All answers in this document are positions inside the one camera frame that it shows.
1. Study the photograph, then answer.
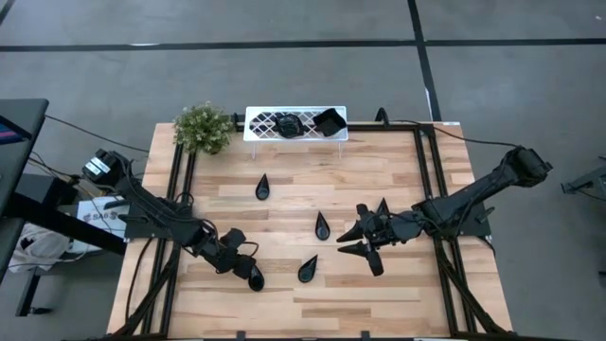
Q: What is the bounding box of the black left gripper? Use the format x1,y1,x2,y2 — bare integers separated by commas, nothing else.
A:
191,229,260,281

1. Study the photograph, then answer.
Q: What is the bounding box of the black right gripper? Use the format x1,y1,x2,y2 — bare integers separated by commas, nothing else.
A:
335,203,426,278

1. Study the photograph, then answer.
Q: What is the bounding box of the black square mini plate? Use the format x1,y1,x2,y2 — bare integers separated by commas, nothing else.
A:
312,107,348,138

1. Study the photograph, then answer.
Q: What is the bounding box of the black oval mini plate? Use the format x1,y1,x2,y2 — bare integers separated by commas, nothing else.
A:
273,112,306,140

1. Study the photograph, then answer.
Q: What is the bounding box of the green potted plant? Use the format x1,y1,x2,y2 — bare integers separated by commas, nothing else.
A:
172,100,237,156

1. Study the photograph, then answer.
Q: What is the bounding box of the white printed cardboard box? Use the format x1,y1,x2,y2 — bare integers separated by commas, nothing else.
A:
70,196,129,255

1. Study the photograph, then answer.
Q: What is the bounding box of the white plastic bag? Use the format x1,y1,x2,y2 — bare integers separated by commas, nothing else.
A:
8,222,72,274

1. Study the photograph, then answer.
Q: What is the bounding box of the grey tripod stand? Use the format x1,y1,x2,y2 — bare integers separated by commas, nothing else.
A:
561,155,606,209

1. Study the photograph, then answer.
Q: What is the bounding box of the black desk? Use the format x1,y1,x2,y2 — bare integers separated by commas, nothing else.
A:
0,98,129,318

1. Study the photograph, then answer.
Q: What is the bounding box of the lit display screen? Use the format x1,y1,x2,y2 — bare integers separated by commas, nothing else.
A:
0,116,26,146

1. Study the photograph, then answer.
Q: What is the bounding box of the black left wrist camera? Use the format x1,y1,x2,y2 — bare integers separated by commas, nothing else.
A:
222,226,247,248

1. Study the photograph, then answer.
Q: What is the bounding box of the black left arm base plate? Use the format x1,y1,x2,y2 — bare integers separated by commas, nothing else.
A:
123,207,191,240

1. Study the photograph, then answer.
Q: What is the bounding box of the black left base cable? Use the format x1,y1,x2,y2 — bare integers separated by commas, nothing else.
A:
123,236,155,328

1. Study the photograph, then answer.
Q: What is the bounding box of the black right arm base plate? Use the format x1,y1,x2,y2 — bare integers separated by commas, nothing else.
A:
422,198,492,239

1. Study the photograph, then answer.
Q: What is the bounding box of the white lattice wire rack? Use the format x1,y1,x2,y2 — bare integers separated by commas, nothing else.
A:
242,105,349,160

